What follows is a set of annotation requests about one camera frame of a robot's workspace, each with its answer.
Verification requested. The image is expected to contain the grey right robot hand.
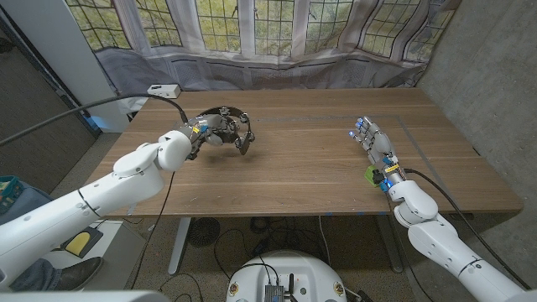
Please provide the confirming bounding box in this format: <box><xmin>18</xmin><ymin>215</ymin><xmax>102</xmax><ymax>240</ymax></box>
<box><xmin>347</xmin><ymin>116</ymin><xmax>399</xmax><ymax>168</ymax></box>

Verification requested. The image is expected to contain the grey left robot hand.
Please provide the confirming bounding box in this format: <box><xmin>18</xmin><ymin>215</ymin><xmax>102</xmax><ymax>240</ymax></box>
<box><xmin>181</xmin><ymin>113</ymin><xmax>237</xmax><ymax>161</ymax></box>

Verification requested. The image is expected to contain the black half-moon tambourine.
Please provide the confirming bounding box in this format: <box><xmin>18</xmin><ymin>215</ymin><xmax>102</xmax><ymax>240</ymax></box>
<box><xmin>196</xmin><ymin>106</ymin><xmax>257</xmax><ymax>157</ymax></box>

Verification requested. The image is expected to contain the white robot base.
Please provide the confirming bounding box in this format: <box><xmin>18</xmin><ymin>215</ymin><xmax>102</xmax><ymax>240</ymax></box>
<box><xmin>225</xmin><ymin>250</ymin><xmax>349</xmax><ymax>302</ymax></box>

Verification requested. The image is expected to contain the green cube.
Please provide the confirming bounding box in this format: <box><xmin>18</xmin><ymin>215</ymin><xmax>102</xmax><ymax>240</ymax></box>
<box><xmin>363</xmin><ymin>164</ymin><xmax>381</xmax><ymax>188</ymax></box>

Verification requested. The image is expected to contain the white power box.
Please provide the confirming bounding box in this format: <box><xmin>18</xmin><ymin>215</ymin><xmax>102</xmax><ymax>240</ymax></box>
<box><xmin>146</xmin><ymin>83</ymin><xmax>182</xmax><ymax>100</ymax></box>

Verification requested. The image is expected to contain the printed window backdrop cloth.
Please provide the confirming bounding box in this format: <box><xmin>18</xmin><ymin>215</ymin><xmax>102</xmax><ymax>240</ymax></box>
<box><xmin>65</xmin><ymin>0</ymin><xmax>462</xmax><ymax>100</ymax></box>

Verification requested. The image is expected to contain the grey table leg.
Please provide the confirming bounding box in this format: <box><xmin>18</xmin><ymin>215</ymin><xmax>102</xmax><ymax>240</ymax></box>
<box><xmin>374</xmin><ymin>214</ymin><xmax>406</xmax><ymax>274</ymax></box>

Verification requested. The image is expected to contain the round black floor fan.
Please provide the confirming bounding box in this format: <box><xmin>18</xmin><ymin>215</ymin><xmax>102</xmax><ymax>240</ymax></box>
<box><xmin>186</xmin><ymin>216</ymin><xmax>222</xmax><ymax>249</ymax></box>

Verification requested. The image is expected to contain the small blue object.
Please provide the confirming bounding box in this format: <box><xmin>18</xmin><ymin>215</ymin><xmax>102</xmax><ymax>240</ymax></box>
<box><xmin>82</xmin><ymin>115</ymin><xmax>105</xmax><ymax>132</ymax></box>

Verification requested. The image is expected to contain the white table leg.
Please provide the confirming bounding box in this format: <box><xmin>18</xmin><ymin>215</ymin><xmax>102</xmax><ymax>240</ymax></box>
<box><xmin>167</xmin><ymin>216</ymin><xmax>193</xmax><ymax>276</ymax></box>

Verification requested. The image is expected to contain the white pedal platform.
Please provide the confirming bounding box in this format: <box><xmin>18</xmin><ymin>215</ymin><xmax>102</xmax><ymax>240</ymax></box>
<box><xmin>41</xmin><ymin>216</ymin><xmax>147</xmax><ymax>291</ymax></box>

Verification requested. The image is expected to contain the yellow foot pedal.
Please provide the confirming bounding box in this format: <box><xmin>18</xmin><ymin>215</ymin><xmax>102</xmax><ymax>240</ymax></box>
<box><xmin>61</xmin><ymin>225</ymin><xmax>104</xmax><ymax>259</ymax></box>

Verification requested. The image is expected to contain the grey computer module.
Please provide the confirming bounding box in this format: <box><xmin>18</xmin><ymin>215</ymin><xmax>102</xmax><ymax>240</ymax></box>
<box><xmin>263</xmin><ymin>284</ymin><xmax>287</xmax><ymax>302</ymax></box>

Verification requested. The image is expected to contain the blue upholstered seat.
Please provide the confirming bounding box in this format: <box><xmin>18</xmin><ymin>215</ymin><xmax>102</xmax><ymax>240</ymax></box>
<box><xmin>0</xmin><ymin>180</ymin><xmax>52</xmax><ymax>226</ymax></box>

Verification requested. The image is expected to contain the black shoe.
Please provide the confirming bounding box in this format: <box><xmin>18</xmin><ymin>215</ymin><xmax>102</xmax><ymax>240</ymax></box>
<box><xmin>50</xmin><ymin>257</ymin><xmax>104</xmax><ymax>291</ymax></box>

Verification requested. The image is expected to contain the teal basket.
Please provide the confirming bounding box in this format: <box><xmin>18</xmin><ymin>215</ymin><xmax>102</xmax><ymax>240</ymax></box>
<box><xmin>0</xmin><ymin>174</ymin><xmax>23</xmax><ymax>216</ymax></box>

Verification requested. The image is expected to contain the blue jeans leg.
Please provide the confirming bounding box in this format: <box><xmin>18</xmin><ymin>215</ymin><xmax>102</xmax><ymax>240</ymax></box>
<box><xmin>8</xmin><ymin>257</ymin><xmax>64</xmax><ymax>293</ymax></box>

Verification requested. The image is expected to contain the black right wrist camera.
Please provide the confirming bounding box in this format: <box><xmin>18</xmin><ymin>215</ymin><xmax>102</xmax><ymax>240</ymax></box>
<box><xmin>371</xmin><ymin>167</ymin><xmax>392</xmax><ymax>193</ymax></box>

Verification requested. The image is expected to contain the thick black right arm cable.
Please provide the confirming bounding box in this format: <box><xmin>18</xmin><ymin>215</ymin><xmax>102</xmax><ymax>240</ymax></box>
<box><xmin>402</xmin><ymin>167</ymin><xmax>533</xmax><ymax>291</ymax></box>

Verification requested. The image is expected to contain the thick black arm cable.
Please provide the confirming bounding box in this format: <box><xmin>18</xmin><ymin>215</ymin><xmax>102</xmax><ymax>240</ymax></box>
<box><xmin>0</xmin><ymin>92</ymin><xmax>190</xmax><ymax>146</ymax></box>
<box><xmin>402</xmin><ymin>167</ymin><xmax>533</xmax><ymax>291</ymax></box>

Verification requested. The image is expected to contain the thin black hanging cable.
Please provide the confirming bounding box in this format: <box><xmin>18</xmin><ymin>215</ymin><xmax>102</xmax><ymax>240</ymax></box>
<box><xmin>128</xmin><ymin>170</ymin><xmax>178</xmax><ymax>291</ymax></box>

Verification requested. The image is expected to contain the white floor cable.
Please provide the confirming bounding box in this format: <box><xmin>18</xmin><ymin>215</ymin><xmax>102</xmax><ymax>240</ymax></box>
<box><xmin>317</xmin><ymin>215</ymin><xmax>333</xmax><ymax>268</ymax></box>

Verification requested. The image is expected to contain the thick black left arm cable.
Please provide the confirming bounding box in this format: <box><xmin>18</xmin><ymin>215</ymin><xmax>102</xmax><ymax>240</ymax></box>
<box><xmin>0</xmin><ymin>92</ymin><xmax>190</xmax><ymax>146</ymax></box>

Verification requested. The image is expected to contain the black floor cable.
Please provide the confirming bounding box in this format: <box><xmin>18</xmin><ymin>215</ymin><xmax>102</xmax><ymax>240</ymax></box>
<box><xmin>212</xmin><ymin>227</ymin><xmax>269</xmax><ymax>281</ymax></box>

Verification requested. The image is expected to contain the white wall pillar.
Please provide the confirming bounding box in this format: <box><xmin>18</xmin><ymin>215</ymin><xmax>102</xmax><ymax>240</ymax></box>
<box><xmin>0</xmin><ymin>0</ymin><xmax>130</xmax><ymax>133</ymax></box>

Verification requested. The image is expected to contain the perforated acoustic wall panel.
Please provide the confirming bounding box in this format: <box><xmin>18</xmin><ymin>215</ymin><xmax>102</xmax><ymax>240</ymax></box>
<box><xmin>0</xmin><ymin>18</ymin><xmax>102</xmax><ymax>194</ymax></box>

